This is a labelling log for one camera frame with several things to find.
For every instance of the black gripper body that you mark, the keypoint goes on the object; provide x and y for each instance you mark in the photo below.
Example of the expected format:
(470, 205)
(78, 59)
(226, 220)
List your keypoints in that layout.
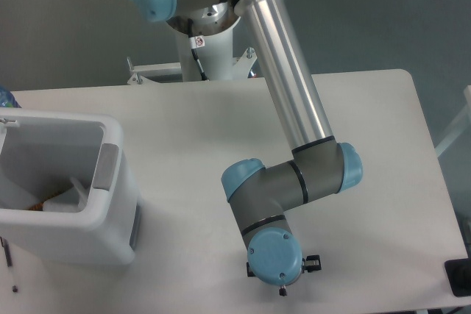
(282, 290)

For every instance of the white paper tissue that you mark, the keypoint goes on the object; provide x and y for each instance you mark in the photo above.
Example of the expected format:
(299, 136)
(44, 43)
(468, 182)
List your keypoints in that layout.
(73, 200)

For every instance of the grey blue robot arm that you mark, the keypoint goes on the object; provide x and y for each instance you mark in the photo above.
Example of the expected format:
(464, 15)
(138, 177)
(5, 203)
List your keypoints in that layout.
(320, 166)

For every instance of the colourful trash in bin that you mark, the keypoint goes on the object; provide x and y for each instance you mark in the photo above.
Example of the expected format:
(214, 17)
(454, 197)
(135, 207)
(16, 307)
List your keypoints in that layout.
(39, 205)

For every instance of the white trash can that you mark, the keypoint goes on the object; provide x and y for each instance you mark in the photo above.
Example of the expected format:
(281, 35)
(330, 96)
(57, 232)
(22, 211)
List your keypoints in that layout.
(40, 151)

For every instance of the black device at table edge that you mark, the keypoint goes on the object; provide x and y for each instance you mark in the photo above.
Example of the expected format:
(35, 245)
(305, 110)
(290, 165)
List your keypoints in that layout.
(458, 274)

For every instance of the black pen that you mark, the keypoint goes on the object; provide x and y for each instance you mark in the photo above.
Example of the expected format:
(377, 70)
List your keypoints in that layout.
(9, 261)

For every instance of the blue bottle at left edge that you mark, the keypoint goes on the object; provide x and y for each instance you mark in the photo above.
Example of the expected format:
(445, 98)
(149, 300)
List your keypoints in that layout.
(7, 99)

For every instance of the white frame at right edge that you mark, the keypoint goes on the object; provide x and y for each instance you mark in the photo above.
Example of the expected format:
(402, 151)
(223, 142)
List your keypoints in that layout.
(456, 127)

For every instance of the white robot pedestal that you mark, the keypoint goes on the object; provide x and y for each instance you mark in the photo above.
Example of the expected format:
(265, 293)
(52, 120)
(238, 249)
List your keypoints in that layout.
(206, 53)

